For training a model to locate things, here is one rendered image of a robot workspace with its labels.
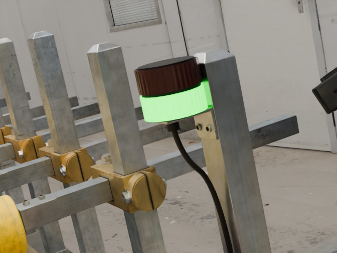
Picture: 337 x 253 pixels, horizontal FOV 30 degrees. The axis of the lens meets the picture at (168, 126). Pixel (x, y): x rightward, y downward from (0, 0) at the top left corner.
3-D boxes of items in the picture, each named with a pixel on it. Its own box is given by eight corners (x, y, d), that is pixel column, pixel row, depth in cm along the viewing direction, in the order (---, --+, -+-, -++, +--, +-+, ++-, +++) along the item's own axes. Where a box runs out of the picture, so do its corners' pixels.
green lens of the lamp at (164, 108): (186, 103, 63) (182, 82, 62) (220, 106, 57) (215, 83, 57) (134, 119, 60) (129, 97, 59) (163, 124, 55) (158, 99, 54)
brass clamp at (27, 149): (33, 151, 138) (27, 129, 138) (52, 158, 127) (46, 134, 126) (6, 159, 136) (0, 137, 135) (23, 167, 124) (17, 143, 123)
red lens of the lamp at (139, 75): (181, 79, 62) (177, 57, 62) (214, 79, 57) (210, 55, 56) (128, 94, 59) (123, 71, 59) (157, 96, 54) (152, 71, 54)
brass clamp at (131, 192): (130, 186, 95) (123, 155, 94) (173, 203, 83) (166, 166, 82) (93, 200, 92) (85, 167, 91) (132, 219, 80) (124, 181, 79)
